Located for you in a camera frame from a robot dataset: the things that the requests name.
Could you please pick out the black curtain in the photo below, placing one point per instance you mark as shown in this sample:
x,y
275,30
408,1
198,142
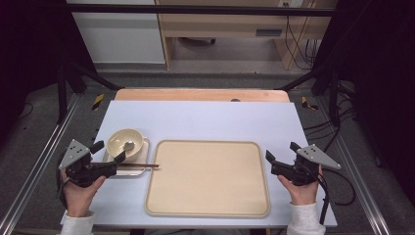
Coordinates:
x,y
29,49
381,81

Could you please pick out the person's left hand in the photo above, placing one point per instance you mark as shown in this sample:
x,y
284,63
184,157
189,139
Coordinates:
x,y
80,199

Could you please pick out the aluminium floor rail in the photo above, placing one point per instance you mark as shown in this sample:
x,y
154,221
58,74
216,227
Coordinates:
x,y
355,163
42,156

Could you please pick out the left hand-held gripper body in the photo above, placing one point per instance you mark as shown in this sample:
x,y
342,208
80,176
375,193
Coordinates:
x,y
76,169

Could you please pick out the white cabinet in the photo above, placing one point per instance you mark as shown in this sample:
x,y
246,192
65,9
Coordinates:
x,y
120,39

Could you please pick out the black metal stand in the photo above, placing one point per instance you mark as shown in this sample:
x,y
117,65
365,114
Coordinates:
x,y
333,98
62,94

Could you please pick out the cream bowl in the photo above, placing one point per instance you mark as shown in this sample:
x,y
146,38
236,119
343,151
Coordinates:
x,y
117,140

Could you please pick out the white wall socket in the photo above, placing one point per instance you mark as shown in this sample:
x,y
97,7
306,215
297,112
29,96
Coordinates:
x,y
284,3

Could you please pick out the white square plate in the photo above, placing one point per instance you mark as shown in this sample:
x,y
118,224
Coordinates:
x,y
138,160

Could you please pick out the office chair base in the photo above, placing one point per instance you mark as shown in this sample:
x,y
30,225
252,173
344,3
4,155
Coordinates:
x,y
199,40

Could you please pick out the person's right hand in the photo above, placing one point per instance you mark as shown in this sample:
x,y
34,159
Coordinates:
x,y
303,194

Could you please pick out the beige rectangular tray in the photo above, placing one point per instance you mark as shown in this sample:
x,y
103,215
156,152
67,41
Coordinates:
x,y
208,179

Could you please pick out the brown chopstick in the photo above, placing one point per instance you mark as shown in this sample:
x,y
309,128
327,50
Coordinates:
x,y
140,164
138,167

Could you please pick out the wooden table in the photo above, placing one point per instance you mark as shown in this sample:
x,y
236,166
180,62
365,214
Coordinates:
x,y
195,94

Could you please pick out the metal spoon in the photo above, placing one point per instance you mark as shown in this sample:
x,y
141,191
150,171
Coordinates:
x,y
129,145

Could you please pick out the black horizontal frame bar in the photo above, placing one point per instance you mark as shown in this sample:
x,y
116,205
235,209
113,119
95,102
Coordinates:
x,y
195,9

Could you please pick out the yellow black tape strip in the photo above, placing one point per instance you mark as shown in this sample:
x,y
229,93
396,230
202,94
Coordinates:
x,y
306,103
98,102

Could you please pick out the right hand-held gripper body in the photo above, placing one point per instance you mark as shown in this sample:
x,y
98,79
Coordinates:
x,y
305,169

